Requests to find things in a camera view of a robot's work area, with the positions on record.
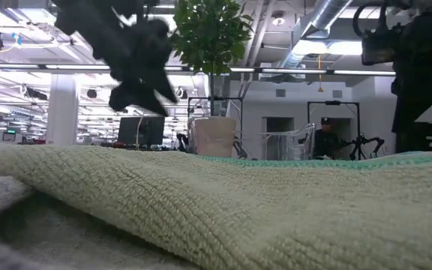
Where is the person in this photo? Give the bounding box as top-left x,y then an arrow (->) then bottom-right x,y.
313,116 -> 341,161

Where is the white building column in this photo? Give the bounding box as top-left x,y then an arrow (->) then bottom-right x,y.
46,73 -> 80,146

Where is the white plant pot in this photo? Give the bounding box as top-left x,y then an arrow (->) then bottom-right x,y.
189,115 -> 238,158

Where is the clear plastic bin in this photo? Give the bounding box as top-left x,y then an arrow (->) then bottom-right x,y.
259,122 -> 317,161

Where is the green leafy plant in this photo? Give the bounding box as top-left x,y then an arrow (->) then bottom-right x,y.
168,0 -> 255,117

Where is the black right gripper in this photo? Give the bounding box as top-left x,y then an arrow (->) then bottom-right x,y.
390,10 -> 432,153

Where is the yellow hanging cord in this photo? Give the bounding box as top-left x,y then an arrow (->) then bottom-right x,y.
316,54 -> 324,94

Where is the pale green-edged towel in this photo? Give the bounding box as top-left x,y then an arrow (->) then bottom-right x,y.
0,141 -> 432,270

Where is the black computer monitor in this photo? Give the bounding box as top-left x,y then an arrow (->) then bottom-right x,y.
117,115 -> 166,148

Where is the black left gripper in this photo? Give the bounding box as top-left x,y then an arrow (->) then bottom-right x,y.
94,18 -> 179,117

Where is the grey waffle towel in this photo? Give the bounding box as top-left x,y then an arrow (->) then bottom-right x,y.
0,174 -> 202,270

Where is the silver ventilation duct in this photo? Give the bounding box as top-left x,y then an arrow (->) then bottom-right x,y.
278,0 -> 355,69

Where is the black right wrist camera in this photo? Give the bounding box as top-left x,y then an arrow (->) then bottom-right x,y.
361,24 -> 403,67

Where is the black background station frame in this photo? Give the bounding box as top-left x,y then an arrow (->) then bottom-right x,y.
187,96 -> 244,131
307,100 -> 362,161

